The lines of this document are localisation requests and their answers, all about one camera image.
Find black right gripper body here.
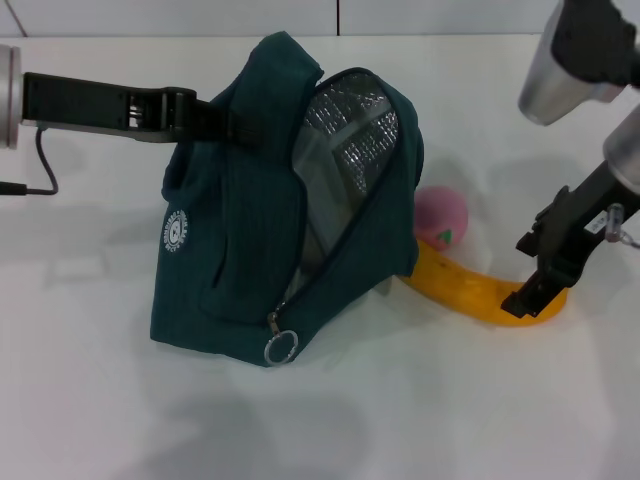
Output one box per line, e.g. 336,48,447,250
534,162,636,289

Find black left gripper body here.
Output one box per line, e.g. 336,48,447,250
22,72,200,146

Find yellow banana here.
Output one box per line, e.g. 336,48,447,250
399,237,569,329

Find pink peach toy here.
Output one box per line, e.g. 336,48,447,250
413,185,470,251

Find dark teal insulated lunch bag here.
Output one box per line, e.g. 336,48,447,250
149,30,426,369

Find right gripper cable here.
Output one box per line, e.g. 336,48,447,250
607,203,640,249

